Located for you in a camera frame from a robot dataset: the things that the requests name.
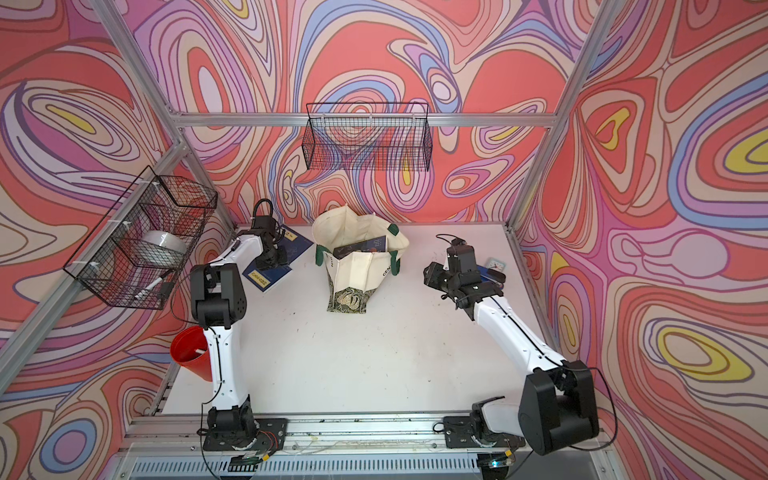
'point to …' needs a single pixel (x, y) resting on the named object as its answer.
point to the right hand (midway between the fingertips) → (430, 279)
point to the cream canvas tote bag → (353, 278)
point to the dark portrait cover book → (373, 245)
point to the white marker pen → (157, 281)
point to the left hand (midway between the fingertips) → (283, 263)
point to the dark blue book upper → (294, 243)
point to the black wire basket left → (135, 254)
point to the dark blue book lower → (263, 278)
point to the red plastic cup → (189, 349)
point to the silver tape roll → (163, 248)
